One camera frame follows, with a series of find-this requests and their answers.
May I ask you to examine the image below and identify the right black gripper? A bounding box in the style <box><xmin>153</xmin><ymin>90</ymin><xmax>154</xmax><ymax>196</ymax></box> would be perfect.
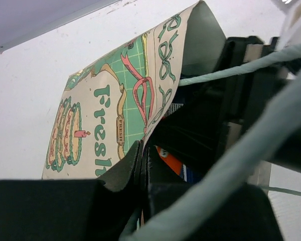
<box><xmin>150</xmin><ymin>36</ymin><xmax>301</xmax><ymax>183</ymax></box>

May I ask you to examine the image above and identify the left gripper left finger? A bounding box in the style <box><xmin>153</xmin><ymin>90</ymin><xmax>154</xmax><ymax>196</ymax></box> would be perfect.
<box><xmin>0</xmin><ymin>141</ymin><xmax>143</xmax><ymax>240</ymax></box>

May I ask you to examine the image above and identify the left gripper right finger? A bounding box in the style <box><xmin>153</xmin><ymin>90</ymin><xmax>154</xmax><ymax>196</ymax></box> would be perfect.
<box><xmin>140</xmin><ymin>145</ymin><xmax>283</xmax><ymax>240</ymax></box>

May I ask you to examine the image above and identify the orange snack packet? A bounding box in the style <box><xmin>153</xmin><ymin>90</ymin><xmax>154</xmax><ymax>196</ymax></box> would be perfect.
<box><xmin>156</xmin><ymin>146</ymin><xmax>183</xmax><ymax>176</ymax></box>

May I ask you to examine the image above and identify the green printed paper bag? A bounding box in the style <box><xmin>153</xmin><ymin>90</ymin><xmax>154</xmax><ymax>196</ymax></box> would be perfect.
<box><xmin>41</xmin><ymin>0</ymin><xmax>301</xmax><ymax>241</ymax></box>

